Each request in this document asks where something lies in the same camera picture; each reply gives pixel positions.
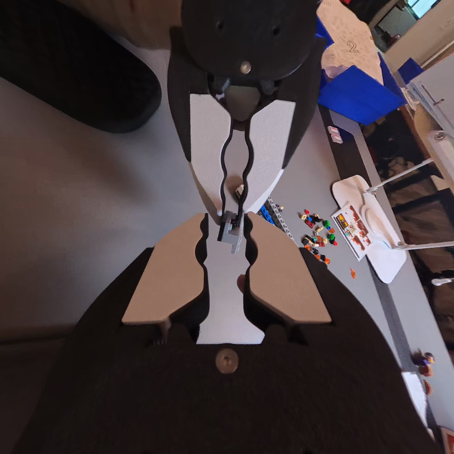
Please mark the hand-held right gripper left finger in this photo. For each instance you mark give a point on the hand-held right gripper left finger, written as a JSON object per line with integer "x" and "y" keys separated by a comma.
{"x": 170, "y": 280}

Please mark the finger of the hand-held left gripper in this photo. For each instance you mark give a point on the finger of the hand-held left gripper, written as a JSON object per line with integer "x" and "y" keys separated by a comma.
{"x": 269, "y": 149}
{"x": 207, "y": 142}

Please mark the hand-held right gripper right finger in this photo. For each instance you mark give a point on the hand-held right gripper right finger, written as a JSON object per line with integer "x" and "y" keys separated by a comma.
{"x": 283, "y": 280}

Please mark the pile of lego pieces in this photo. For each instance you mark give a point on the pile of lego pieces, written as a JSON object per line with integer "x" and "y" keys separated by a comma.
{"x": 321, "y": 241}

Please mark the small grey lego assembly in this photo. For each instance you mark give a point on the small grey lego assembly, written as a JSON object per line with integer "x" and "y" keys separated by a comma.
{"x": 227, "y": 237}

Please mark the person's left forearm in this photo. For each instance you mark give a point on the person's left forearm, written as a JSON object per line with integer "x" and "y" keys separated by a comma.
{"x": 134, "y": 21}

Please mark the long grey lego build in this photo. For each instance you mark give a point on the long grey lego build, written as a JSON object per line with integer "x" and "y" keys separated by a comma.
{"x": 275, "y": 212}

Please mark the lego sticker sheet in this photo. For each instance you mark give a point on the lego sticker sheet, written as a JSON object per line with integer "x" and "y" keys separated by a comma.
{"x": 351, "y": 227}

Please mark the purple lego minifigure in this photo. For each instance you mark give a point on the purple lego minifigure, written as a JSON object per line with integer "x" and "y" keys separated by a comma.
{"x": 424, "y": 361}

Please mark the person's right hand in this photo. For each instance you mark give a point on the person's right hand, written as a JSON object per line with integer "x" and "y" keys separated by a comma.
{"x": 241, "y": 283}

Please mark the white book stand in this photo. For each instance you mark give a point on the white book stand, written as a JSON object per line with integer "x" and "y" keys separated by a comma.
{"x": 383, "y": 259}

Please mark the black mesh armrest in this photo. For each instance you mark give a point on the black mesh armrest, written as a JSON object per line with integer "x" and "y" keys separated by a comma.
{"x": 71, "y": 71}

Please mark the printed white paper bag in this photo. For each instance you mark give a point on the printed white paper bag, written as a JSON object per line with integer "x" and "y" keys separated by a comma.
{"x": 413, "y": 393}

